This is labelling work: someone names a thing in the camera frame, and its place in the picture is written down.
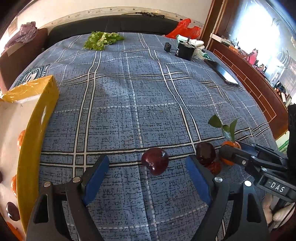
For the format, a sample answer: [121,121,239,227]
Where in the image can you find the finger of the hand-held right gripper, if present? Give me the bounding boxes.
[219,144,257,173]
[241,142,287,163]

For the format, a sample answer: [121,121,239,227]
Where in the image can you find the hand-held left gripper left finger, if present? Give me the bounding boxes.
[26,155,110,241]

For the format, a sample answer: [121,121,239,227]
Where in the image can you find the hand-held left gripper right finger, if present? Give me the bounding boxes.
[185,155,270,241]

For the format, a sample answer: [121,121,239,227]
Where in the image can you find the orange mandarin with leaves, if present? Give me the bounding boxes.
[208,114,242,166]

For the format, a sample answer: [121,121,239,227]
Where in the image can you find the yellow cardboard box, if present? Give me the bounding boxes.
[0,75,60,240]

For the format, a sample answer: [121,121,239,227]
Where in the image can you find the person's right hand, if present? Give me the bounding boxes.
[264,192,296,224]

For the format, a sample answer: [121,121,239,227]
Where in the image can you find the red dried date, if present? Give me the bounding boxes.
[206,161,222,175]

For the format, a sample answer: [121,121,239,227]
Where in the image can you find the wooden cabinet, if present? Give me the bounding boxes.
[209,32,292,137]

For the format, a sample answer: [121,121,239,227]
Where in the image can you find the black smartphone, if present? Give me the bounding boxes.
[204,59,241,87]

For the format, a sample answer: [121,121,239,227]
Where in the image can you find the blue plaid blanket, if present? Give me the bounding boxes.
[10,32,281,241]

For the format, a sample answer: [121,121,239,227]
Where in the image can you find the pink bottle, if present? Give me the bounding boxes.
[247,49,258,65]

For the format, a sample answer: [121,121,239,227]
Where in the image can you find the green and white package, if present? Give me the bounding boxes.
[193,50,212,60]

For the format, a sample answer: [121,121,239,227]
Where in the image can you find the black box device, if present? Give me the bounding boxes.
[177,38,195,61]

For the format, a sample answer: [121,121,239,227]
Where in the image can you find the white gloves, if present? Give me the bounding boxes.
[188,39,205,50]

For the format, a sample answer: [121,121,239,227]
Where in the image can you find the red plastic bag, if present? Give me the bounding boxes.
[165,19,201,39]

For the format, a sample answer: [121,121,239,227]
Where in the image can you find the green lettuce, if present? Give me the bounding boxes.
[83,31,125,51]

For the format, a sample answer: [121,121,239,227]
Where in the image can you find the brown armchair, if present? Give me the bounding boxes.
[0,28,49,93]

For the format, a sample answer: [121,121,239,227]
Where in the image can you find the black headboard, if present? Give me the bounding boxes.
[47,17,183,48]

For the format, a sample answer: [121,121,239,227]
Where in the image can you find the purple floral cloth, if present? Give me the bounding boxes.
[5,22,38,48]

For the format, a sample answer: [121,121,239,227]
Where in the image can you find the wooden door frame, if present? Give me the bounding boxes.
[200,0,241,47]

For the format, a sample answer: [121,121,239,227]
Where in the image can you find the small wall plaque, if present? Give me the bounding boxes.
[8,20,18,35]

